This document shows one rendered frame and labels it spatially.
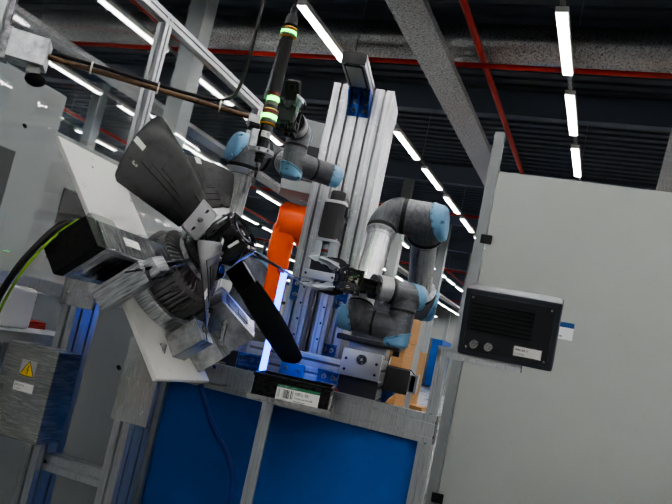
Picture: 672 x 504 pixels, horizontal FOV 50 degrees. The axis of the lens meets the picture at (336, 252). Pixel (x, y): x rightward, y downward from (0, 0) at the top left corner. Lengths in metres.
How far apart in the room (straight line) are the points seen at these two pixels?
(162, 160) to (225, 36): 10.48
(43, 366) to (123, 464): 0.30
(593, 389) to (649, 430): 0.28
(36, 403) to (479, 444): 2.22
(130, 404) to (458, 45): 9.29
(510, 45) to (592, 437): 7.68
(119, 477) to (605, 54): 9.25
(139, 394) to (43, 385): 0.22
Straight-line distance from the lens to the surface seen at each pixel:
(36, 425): 1.87
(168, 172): 1.74
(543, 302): 2.02
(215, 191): 1.98
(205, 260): 1.53
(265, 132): 1.97
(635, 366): 3.52
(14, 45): 1.98
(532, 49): 10.48
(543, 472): 3.53
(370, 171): 2.85
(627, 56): 10.38
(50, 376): 1.85
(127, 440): 1.84
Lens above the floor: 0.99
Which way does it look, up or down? 7 degrees up
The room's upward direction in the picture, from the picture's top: 12 degrees clockwise
